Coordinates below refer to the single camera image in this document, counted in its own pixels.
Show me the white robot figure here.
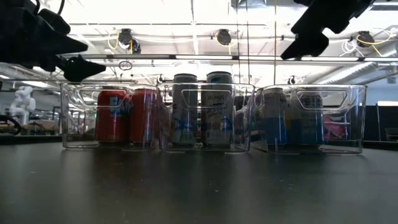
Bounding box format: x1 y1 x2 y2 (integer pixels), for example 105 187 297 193
8 85 37 125

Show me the black aluminium table frame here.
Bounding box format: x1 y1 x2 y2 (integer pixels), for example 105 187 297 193
0 133 398 152

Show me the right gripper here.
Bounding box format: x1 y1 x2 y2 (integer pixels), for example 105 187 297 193
280 0 376 60

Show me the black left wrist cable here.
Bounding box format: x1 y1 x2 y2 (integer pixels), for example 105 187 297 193
33 0 66 16

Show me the black cable reel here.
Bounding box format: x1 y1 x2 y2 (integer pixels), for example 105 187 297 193
107 27 142 54
356 30 396 47
214 28 233 47

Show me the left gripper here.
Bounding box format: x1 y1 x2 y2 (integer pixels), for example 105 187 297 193
0 0 107 83

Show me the black horizontal frame beam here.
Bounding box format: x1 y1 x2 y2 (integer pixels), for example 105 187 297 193
60 54 398 62

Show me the clear plastic bin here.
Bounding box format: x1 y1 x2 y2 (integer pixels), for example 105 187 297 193
251 83 368 154
156 82 256 152
60 82 160 150

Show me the red Fanta soda can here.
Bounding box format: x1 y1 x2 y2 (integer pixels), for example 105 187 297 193
95 89 131 143
130 88 159 144

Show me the white blue Spindrift can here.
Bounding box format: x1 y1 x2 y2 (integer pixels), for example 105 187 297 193
294 90 325 147
254 86 289 147

